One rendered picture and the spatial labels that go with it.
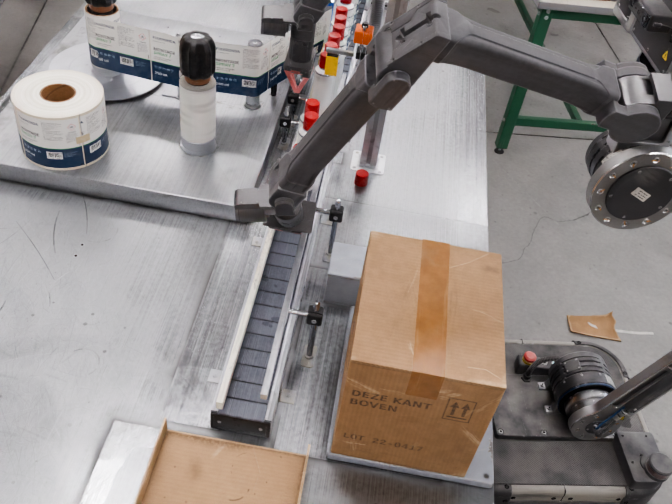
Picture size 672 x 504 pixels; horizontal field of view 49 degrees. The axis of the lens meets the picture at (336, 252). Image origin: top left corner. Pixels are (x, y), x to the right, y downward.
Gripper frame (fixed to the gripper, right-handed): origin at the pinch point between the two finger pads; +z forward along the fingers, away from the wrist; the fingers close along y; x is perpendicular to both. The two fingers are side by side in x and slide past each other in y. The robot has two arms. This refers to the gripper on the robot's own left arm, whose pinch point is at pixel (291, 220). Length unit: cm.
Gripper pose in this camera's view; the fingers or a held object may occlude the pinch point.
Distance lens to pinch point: 160.9
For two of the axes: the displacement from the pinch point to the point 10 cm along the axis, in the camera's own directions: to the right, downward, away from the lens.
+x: -1.7, 9.8, -1.1
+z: 0.0, 1.1, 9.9
